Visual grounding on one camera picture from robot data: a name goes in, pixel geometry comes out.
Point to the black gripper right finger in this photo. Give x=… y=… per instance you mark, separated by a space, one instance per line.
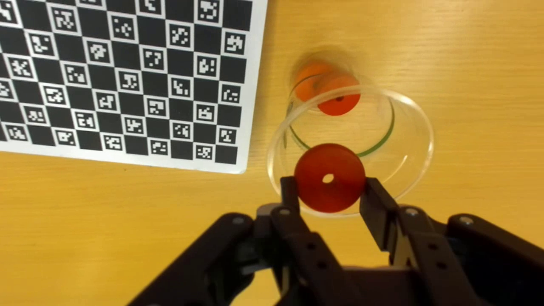
x=423 y=271

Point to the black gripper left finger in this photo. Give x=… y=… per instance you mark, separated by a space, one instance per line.
x=305 y=270

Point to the orange disc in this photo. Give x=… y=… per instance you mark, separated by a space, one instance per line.
x=314 y=79
x=339 y=105
x=329 y=178

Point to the clear plastic cup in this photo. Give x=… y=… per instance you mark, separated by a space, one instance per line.
x=389 y=132

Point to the checkered marker board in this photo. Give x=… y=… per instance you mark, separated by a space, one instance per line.
x=144 y=83

